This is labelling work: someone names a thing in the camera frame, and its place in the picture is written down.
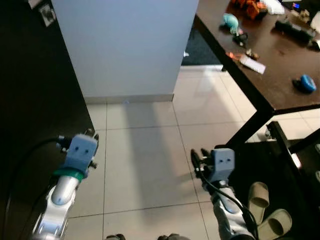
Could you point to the blue round tape measure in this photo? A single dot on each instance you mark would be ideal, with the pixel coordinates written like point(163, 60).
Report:
point(306, 83)

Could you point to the white plastic bag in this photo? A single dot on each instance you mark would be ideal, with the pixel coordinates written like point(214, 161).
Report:
point(275, 6)

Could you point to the black floor mat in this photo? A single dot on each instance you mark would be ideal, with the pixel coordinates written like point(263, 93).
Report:
point(300, 210)

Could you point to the dark brown wooden table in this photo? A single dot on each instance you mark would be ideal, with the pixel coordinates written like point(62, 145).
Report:
point(280, 60)

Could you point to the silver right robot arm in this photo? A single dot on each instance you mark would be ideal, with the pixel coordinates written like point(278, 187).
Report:
point(227, 210)

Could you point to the white wall outlet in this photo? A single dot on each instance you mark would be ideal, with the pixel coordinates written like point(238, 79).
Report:
point(47, 14)

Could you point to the black metal shoe rack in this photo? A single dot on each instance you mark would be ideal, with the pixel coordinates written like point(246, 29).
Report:
point(282, 142)

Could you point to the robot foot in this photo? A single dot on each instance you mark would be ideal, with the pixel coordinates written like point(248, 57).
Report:
point(116, 237)
point(173, 236)

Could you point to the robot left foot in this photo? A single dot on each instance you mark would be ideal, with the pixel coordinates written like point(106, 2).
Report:
point(116, 237)

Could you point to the dark grey rug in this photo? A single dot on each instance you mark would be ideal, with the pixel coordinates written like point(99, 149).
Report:
point(197, 52)

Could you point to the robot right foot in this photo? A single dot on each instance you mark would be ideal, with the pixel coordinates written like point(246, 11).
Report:
point(173, 236)

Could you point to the white paper sheet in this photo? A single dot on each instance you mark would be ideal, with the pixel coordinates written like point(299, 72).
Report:
point(316, 22)

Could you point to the beige slipper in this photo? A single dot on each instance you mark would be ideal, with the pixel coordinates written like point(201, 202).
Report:
point(259, 197)
point(277, 225)

